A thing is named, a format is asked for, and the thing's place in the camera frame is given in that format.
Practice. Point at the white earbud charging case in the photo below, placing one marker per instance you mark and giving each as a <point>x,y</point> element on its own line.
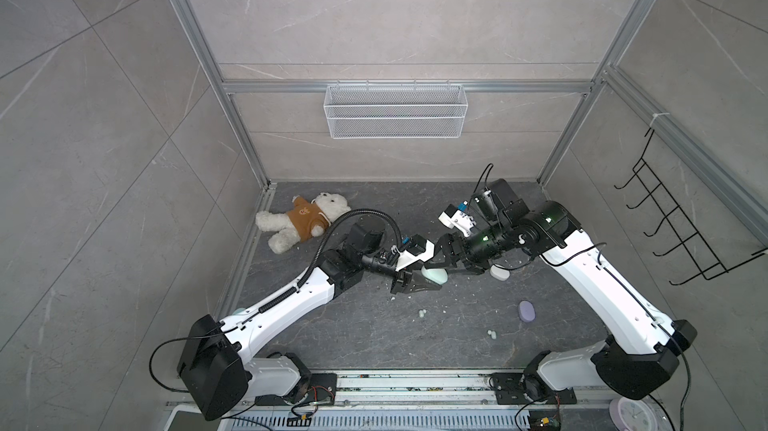
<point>499,273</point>

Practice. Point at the black wall hook rack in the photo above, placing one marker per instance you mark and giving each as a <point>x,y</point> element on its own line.
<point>685,234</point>

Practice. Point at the purple earbud charging case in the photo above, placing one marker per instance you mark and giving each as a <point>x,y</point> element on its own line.
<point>526,311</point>

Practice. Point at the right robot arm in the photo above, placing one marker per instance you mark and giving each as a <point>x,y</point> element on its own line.
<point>644,346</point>

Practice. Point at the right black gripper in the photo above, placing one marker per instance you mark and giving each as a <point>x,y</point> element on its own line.
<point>448,242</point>

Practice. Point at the white teddy bear brown shirt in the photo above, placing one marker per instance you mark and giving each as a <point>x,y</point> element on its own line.
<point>307,219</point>

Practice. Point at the green earbud charging case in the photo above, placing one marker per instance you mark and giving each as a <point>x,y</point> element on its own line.
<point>435,275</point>

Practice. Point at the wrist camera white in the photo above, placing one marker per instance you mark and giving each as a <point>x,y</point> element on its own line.
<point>456,218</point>
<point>416,249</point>

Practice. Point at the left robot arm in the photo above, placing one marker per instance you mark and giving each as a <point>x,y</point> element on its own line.
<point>219,364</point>

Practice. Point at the white tablet device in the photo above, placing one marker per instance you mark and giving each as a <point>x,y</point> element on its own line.
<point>184,420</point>

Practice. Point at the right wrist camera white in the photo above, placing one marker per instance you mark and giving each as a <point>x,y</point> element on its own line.
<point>456,218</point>

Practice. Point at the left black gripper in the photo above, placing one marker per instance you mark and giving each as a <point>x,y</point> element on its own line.
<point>413,284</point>

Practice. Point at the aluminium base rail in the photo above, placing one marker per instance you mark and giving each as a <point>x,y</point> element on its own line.
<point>439,399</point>

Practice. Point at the white wire mesh basket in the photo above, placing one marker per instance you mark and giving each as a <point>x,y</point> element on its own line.
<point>419,111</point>

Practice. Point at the pink round alarm clock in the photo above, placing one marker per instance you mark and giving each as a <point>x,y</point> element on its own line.
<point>632,415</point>

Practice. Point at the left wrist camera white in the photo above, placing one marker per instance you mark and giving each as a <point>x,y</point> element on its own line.
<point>416,249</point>

